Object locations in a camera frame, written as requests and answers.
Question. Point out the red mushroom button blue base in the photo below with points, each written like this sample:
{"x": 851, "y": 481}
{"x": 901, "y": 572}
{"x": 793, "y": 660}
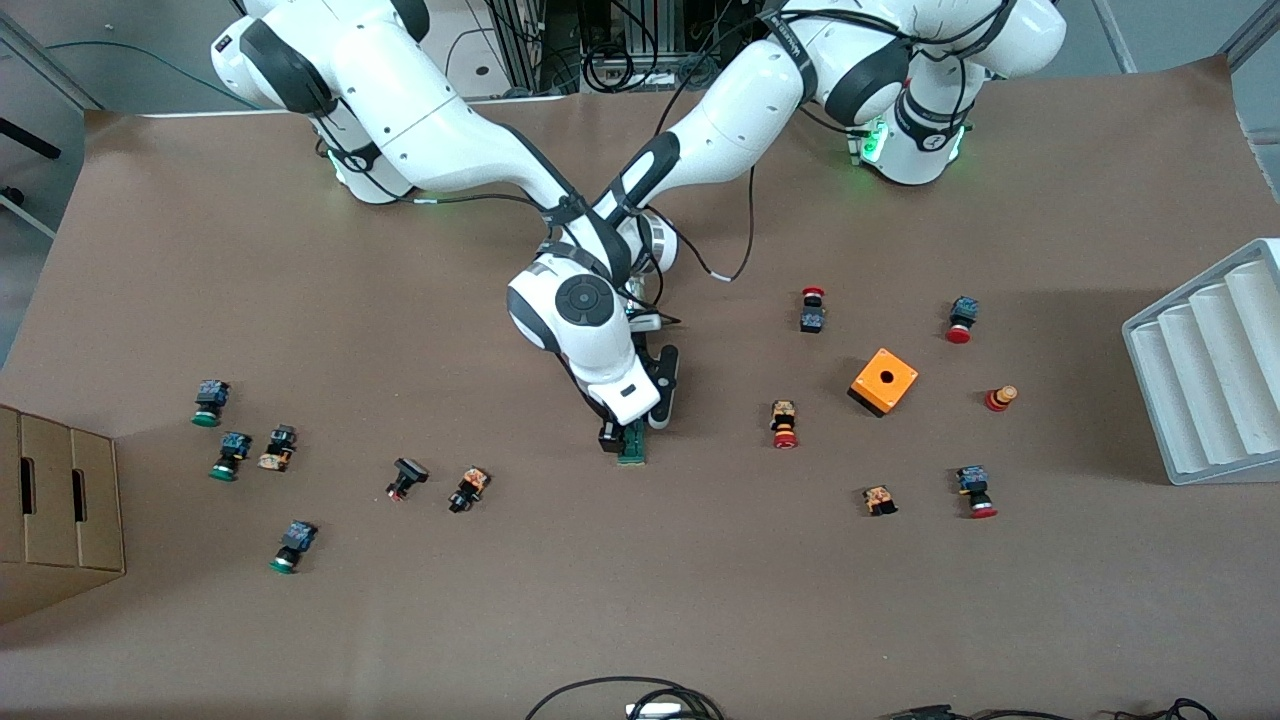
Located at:
{"x": 964, "y": 310}
{"x": 972, "y": 482}

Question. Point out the white power strip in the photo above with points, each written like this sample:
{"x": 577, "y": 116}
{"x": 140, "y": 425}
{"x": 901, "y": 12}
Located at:
{"x": 655, "y": 711}

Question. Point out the small orange contact block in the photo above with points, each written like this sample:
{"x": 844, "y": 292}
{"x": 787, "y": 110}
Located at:
{"x": 879, "y": 498}

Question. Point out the grey aluminium frame bar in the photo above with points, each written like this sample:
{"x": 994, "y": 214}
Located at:
{"x": 1250, "y": 40}
{"x": 45, "y": 62}

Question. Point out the red yellow emergency stop head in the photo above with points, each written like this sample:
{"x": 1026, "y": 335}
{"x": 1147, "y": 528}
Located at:
{"x": 998, "y": 400}

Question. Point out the black square button red base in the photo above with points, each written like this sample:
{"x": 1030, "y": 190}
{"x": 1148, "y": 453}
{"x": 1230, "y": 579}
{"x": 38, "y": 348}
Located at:
{"x": 410, "y": 470}

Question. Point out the grey white slotted tray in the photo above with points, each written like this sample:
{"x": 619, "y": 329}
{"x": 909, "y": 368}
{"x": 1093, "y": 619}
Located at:
{"x": 1200, "y": 380}

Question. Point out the orange button enclosure box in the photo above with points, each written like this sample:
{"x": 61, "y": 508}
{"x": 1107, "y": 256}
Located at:
{"x": 870, "y": 390}

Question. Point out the red mushroom button orange base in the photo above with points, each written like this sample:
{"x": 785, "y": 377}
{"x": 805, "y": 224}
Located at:
{"x": 784, "y": 415}

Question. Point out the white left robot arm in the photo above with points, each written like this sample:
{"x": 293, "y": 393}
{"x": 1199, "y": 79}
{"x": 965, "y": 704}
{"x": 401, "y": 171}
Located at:
{"x": 740, "y": 110}

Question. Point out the brown cardboard box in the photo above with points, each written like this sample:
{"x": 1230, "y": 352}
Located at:
{"x": 60, "y": 520}

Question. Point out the green mushroom push button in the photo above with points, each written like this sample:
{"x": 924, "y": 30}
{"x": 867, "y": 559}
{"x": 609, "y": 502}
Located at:
{"x": 298, "y": 538}
{"x": 212, "y": 393}
{"x": 236, "y": 445}

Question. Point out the metal equipment rack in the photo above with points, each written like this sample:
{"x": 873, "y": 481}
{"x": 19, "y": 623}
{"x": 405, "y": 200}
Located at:
{"x": 560, "y": 40}

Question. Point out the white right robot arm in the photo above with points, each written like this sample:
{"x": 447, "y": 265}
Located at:
{"x": 420, "y": 110}

